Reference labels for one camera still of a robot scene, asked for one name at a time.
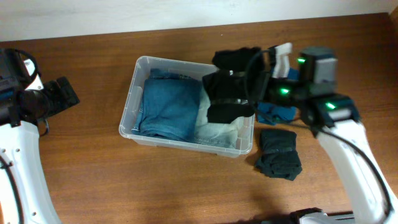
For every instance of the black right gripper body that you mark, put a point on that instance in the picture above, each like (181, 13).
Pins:
(277, 91)

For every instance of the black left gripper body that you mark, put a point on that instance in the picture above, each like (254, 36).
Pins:
(59, 95)

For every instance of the black taped clothing bundle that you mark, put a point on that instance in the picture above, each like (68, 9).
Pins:
(238, 71)

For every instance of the light blue jeans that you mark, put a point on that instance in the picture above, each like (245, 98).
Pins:
(215, 134)

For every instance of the dark blue jeans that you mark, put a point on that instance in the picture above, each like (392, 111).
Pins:
(169, 106)

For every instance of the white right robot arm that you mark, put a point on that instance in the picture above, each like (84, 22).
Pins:
(334, 121)

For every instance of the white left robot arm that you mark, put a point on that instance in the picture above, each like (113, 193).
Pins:
(26, 102)

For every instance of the blue taped clothing bundle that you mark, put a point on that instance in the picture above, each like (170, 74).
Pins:
(275, 113)

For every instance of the clear plastic storage bin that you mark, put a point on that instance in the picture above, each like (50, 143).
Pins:
(142, 69)

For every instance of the small black clothing bundle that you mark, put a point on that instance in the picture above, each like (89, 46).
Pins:
(279, 157)

